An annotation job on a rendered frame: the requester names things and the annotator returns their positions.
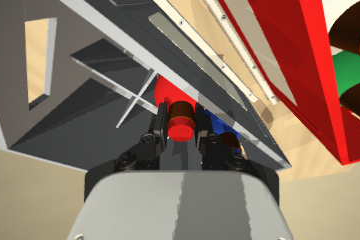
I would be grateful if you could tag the green bottle with dark red label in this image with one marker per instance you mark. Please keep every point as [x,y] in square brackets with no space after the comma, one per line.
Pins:
[347,71]

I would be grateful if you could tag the grey divided crate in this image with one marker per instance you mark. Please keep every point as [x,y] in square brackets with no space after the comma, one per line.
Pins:
[76,122]

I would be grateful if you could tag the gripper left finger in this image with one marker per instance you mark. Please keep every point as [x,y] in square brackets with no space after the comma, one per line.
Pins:
[146,153]

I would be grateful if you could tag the blue bottle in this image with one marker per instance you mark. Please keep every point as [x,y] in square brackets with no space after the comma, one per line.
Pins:
[228,134]

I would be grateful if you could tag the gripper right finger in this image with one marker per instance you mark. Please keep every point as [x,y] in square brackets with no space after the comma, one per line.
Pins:
[215,154]

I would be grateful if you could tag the white bottle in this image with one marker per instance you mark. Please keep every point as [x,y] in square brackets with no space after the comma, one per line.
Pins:
[343,25]

